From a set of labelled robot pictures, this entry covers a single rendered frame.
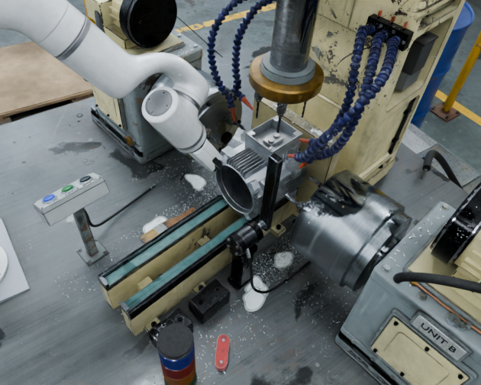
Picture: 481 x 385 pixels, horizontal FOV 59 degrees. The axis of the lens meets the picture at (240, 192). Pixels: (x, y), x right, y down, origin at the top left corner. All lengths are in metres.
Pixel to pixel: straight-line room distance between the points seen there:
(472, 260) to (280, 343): 0.55
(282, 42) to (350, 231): 0.44
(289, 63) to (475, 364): 0.71
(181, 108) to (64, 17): 0.27
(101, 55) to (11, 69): 2.67
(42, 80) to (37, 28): 2.49
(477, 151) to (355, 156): 2.10
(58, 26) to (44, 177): 0.88
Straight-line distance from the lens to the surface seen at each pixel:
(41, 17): 0.80
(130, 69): 0.85
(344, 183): 1.05
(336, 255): 1.02
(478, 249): 0.86
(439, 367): 1.02
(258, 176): 1.14
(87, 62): 0.83
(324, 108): 1.29
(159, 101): 0.90
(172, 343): 0.74
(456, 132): 3.43
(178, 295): 1.20
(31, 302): 1.33
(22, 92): 3.22
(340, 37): 1.19
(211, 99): 1.26
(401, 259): 0.97
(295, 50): 1.00
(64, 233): 1.43
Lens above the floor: 1.90
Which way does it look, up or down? 48 degrees down
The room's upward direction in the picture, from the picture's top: 5 degrees clockwise
